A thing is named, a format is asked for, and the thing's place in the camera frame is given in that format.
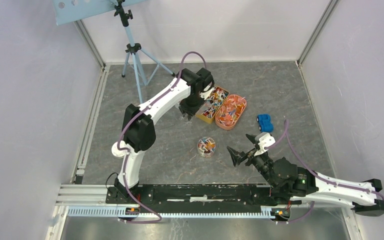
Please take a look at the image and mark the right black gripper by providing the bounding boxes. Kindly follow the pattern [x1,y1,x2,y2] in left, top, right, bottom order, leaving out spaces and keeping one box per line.
[225,134,277,189]

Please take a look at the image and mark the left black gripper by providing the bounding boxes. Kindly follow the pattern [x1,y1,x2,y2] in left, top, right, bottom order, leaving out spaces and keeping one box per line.
[178,93,207,121]

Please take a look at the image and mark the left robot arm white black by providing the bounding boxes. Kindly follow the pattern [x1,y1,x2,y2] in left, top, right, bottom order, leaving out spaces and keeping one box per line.
[111,67,214,204]

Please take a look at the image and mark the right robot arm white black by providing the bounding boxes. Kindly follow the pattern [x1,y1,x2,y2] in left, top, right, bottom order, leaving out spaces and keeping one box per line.
[226,132,384,217]

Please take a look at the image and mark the yellow tin of lollipops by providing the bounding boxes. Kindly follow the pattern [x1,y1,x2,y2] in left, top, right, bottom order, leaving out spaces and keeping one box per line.
[195,86,230,124]

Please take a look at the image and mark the blue toy brick car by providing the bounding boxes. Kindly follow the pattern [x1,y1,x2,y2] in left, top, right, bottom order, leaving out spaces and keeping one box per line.
[256,114,274,133]

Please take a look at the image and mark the pink tin of lollipops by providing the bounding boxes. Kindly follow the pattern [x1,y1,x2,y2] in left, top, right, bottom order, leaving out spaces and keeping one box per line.
[214,94,247,131]

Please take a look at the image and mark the light blue tripod stand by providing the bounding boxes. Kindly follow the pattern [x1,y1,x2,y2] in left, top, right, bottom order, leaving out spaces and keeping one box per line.
[111,0,175,103]

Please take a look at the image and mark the light blue perforated plate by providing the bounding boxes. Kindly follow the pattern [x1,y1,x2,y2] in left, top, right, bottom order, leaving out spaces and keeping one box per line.
[52,0,144,26]

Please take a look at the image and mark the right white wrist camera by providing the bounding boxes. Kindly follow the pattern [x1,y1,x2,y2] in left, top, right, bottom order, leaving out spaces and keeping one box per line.
[254,132,276,156]

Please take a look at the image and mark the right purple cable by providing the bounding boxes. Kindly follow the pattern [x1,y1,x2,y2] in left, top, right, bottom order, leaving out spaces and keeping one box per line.
[264,119,384,225]

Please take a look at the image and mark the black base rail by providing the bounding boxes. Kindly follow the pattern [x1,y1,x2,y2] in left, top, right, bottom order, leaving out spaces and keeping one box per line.
[105,183,292,215]

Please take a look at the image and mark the white toothed cable duct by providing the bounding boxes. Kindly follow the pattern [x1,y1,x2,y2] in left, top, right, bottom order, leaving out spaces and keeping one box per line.
[67,206,291,221]

